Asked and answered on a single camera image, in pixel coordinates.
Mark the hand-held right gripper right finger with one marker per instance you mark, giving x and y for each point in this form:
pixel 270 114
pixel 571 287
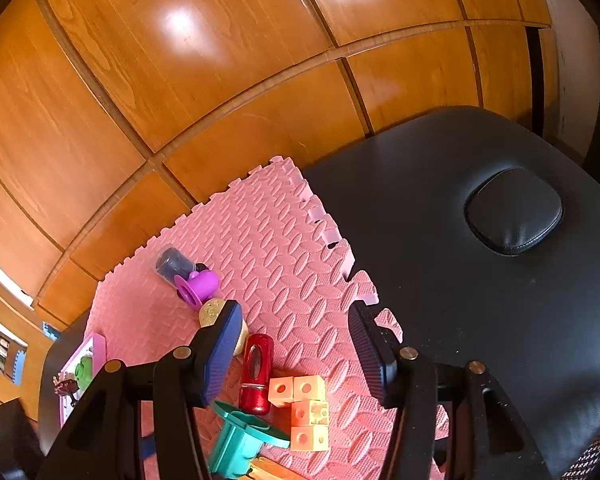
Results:
pixel 375 360

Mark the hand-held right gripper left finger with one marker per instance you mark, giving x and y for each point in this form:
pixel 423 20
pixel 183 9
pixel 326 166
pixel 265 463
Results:
pixel 219 360

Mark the purple toy funnel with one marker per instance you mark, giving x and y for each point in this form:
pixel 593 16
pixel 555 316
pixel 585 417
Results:
pixel 199 286

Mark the teal toy plunger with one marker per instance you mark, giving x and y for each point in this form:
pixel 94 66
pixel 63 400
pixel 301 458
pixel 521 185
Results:
pixel 237 442

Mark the orange toy block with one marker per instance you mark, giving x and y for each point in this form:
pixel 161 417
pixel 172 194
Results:
pixel 305 412

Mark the grey transparent cup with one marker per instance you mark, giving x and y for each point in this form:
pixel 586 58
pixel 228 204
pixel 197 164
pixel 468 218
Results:
pixel 174 261

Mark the orange plastic piece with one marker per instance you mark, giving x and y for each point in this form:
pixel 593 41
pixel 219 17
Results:
pixel 272 471

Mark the pink white tray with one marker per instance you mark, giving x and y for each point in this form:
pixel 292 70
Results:
pixel 94 347

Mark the red metallic cylinder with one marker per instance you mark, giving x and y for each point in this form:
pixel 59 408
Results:
pixel 256 375

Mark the beige oval stone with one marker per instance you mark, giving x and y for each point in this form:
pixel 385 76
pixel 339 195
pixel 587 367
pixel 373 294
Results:
pixel 211 311

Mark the black massage table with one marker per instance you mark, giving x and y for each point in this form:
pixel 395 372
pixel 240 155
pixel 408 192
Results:
pixel 480 320

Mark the pink foam puzzle mat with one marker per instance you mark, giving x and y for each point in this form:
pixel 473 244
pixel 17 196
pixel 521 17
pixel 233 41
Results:
pixel 280 260

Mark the green round toy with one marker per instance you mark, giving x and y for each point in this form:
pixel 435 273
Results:
pixel 83 367

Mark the black round table cushion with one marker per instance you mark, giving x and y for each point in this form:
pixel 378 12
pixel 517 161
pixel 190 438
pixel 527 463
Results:
pixel 515 210

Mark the wooden bookshelf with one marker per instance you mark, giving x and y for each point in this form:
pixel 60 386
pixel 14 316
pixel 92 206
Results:
pixel 0 350

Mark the black chair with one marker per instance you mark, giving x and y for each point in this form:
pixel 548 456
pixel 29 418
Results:
pixel 12 440

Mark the black mesh seat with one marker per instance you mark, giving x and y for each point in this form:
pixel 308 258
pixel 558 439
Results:
pixel 595 457

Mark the wooden wardrobe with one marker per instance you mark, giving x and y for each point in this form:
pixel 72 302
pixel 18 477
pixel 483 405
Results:
pixel 180 85

